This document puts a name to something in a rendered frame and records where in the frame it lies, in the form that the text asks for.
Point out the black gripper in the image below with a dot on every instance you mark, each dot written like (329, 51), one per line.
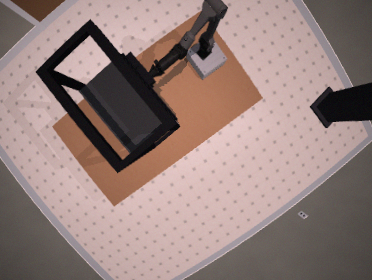
(154, 71)

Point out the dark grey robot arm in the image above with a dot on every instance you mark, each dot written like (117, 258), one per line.
(211, 10)

